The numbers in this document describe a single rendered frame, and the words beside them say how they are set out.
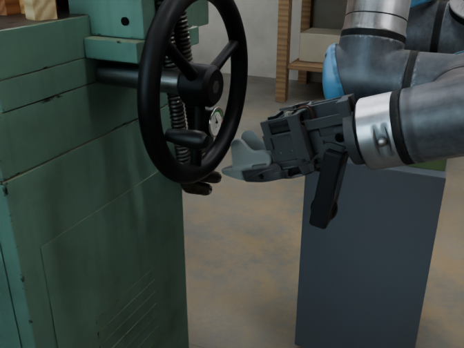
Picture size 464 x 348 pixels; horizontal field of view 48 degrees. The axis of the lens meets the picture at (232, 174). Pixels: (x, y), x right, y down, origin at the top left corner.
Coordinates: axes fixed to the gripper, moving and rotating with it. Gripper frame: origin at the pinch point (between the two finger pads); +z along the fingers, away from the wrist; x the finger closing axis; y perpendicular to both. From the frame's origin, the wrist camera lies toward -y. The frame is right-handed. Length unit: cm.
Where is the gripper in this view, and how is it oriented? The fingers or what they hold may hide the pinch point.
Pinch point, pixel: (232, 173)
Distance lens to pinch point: 75.8
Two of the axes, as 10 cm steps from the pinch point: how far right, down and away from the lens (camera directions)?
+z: -8.4, 1.4, 5.2
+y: -3.1, -9.2, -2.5
